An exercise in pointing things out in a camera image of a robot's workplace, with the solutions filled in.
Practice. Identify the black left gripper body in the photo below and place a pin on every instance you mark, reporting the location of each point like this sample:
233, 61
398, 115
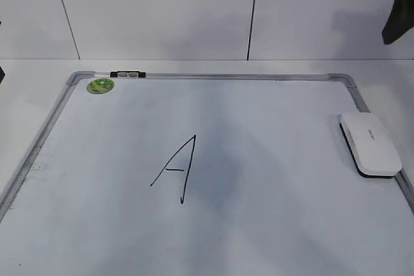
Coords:
2, 74

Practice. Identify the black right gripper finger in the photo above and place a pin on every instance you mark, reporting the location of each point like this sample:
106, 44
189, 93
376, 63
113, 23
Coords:
399, 21

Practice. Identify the white board eraser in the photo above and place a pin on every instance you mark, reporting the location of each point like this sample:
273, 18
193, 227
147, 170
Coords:
373, 152

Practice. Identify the round green magnet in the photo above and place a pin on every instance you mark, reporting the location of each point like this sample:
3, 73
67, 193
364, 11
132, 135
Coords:
100, 86

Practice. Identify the black clear marker clip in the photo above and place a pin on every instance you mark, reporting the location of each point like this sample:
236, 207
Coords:
127, 74

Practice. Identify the white board with grey frame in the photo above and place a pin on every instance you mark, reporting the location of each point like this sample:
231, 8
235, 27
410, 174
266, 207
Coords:
202, 175

